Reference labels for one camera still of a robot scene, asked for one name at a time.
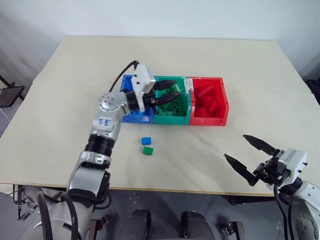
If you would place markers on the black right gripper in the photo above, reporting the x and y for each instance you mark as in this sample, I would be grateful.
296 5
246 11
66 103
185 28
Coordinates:
270 170

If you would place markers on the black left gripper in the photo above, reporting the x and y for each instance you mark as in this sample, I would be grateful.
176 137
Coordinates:
149 96

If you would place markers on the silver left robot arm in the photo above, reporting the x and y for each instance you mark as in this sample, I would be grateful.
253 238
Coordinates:
103 125

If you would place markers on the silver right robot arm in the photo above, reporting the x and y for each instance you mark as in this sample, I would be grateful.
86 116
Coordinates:
308 212

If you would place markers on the green toy block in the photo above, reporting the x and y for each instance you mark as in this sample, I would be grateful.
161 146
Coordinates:
176 88
147 151
166 108
180 110

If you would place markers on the green plastic bin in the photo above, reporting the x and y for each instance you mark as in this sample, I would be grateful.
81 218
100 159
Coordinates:
172 120

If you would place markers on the long blue toy block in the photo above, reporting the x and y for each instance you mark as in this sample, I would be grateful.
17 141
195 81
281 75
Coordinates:
136 115

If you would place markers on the blue plastic bin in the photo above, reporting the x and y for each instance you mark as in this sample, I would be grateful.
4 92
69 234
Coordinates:
127 100

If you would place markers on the long red toy block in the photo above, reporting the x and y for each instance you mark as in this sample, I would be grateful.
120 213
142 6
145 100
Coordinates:
206 91

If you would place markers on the red plastic bin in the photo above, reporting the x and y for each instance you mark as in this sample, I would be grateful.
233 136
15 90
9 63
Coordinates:
208 120

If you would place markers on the dark rounded shape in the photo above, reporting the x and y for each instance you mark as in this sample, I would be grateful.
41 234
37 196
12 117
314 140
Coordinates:
138 225
193 226

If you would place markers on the black bag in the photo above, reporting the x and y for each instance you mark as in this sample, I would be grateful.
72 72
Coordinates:
313 91

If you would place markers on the black metal stand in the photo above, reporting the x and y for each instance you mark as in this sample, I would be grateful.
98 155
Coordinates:
11 93

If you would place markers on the grey robot torso cover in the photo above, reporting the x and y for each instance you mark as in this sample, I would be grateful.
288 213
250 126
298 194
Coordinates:
57 217

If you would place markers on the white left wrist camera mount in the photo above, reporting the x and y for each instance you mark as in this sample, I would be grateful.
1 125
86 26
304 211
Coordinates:
143 80

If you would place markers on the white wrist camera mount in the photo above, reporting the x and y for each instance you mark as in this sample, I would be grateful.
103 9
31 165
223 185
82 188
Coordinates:
143 80
293 162

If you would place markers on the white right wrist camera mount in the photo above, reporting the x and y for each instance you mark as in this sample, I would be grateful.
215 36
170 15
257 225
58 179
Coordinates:
293 162

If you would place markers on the metal bracket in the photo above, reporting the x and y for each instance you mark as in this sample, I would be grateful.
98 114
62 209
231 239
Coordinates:
231 228

